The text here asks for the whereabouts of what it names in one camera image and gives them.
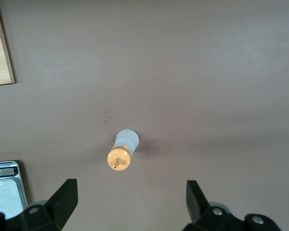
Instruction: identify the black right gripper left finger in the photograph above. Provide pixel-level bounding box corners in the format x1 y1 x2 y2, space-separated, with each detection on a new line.
20 178 78 231

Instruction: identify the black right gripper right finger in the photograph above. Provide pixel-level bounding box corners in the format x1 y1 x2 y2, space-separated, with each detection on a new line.
183 180 244 231

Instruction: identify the translucent sauce bottle orange cap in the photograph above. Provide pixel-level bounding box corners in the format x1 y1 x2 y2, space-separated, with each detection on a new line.
106 128 140 171

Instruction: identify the silver digital kitchen scale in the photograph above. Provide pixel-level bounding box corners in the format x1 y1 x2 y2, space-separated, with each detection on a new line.
0 160 29 219

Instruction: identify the brown table cover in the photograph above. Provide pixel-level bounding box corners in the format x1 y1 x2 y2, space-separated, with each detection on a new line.
0 0 289 231

